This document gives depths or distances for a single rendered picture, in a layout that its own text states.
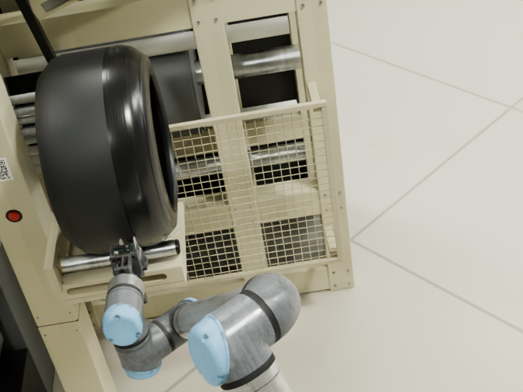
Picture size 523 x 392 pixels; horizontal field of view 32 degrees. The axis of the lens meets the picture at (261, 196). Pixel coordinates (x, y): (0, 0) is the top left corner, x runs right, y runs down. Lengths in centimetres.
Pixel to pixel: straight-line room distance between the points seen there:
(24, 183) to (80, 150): 30
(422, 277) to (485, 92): 136
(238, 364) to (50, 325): 132
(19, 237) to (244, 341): 115
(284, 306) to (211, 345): 16
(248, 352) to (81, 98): 92
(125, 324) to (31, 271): 68
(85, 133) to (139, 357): 56
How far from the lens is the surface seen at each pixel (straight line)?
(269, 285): 170
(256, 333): 165
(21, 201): 256
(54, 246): 262
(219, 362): 162
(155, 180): 230
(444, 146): 432
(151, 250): 256
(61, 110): 230
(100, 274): 261
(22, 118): 290
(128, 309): 211
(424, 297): 358
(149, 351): 219
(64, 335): 291
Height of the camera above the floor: 257
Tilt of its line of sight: 39 degrees down
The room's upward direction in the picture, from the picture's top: 10 degrees counter-clockwise
